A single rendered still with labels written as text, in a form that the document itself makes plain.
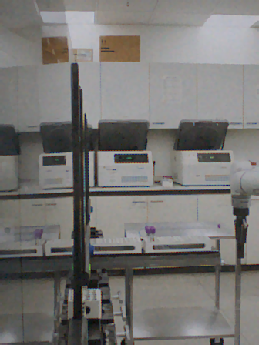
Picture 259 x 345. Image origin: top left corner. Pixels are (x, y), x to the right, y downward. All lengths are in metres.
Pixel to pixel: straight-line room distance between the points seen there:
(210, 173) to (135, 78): 1.27
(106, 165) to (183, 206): 0.88
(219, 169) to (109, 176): 1.11
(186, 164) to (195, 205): 0.43
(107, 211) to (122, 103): 1.15
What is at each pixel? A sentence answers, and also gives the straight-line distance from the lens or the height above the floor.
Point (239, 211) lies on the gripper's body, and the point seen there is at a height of 0.99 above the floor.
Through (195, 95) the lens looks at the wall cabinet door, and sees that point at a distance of 4.61.
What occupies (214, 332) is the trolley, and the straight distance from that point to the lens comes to 2.46.
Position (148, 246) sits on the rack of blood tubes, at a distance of 1.87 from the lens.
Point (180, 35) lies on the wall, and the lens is 5.06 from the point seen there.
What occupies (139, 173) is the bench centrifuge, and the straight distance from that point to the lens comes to 4.19.
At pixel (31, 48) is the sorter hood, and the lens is 0.17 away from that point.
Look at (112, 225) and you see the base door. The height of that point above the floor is 0.53.
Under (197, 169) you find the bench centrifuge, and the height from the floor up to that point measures 1.08.
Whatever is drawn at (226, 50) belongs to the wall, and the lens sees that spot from 5.15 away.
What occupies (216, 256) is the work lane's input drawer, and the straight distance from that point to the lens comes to 1.93.
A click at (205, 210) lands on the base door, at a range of 4.34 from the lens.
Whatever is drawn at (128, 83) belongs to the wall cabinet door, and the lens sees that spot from 4.51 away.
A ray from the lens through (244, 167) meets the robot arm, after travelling 1.93.
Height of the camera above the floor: 1.26
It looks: 3 degrees down
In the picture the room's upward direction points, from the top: straight up
